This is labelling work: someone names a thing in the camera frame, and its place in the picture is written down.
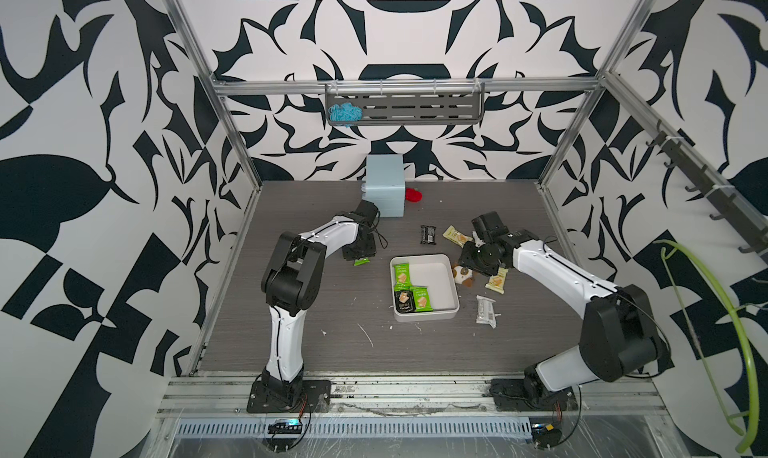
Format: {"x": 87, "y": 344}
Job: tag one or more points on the green cookie packet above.
{"x": 496, "y": 283}
{"x": 422, "y": 301}
{"x": 362, "y": 261}
{"x": 402, "y": 276}

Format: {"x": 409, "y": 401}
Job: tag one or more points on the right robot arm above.
{"x": 618, "y": 335}

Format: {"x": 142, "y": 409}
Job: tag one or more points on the black cookie packet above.
{"x": 404, "y": 301}

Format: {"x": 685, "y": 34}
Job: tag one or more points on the black barcode snack packet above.
{"x": 427, "y": 235}

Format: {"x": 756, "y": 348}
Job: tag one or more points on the grey wall shelf rack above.
{"x": 411, "y": 102}

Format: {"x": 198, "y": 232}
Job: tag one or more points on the red small object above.
{"x": 413, "y": 195}

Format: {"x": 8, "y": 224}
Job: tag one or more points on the light blue drawer box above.
{"x": 384, "y": 184}

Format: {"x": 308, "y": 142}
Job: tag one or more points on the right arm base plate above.
{"x": 523, "y": 395}

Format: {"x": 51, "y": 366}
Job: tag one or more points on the brown white plush toy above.
{"x": 463, "y": 276}

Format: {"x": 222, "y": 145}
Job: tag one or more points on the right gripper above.
{"x": 465, "y": 262}

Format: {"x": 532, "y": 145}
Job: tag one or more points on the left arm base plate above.
{"x": 275, "y": 397}

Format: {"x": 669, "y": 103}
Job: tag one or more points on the white storage box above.
{"x": 433, "y": 271}

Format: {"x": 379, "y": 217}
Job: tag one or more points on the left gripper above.
{"x": 368, "y": 251}

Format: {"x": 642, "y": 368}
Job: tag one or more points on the cream cookie packet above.
{"x": 455, "y": 236}

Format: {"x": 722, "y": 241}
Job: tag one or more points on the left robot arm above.
{"x": 291, "y": 284}

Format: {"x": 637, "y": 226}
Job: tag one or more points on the blue crumpled cloth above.
{"x": 345, "y": 114}

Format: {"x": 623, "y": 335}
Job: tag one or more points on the clear snack packet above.
{"x": 485, "y": 311}

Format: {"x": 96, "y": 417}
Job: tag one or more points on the black hook rail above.
{"x": 704, "y": 181}

